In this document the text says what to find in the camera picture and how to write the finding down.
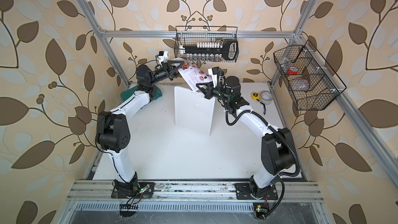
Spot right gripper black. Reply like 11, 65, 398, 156
197, 81, 232, 103

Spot restaurant menu sheet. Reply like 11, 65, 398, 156
176, 58, 212, 91

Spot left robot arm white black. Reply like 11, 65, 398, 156
95, 60, 184, 194

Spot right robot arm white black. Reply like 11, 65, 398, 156
197, 76, 301, 199

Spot black socket holder set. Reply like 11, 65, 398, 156
175, 39, 239, 61

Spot yellow tape measure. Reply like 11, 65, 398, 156
251, 92, 261, 101

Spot green tool case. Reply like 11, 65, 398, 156
120, 85, 162, 102

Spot red lidded container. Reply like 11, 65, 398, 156
287, 66, 299, 75

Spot clear plastic container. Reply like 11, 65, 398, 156
290, 78, 311, 91

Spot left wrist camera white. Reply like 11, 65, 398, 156
155, 51, 170, 64

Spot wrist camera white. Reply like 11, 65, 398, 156
208, 67, 224, 87
155, 51, 170, 64

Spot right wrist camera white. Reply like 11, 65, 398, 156
208, 67, 224, 87

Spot black wire basket back wall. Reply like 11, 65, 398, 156
174, 25, 239, 62

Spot black wire basket wall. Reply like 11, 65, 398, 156
273, 40, 347, 111
174, 25, 239, 62

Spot aluminium frame crossbar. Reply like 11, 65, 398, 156
100, 29, 296, 39

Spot black corrugated cable conduit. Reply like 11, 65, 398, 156
217, 68, 301, 178

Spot black wire basket right wall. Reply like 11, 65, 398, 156
273, 40, 347, 111

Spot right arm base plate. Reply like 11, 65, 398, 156
234, 183, 278, 200

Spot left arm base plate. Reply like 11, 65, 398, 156
111, 180, 155, 199

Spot aluminium mounting rail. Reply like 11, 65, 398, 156
67, 180, 324, 203

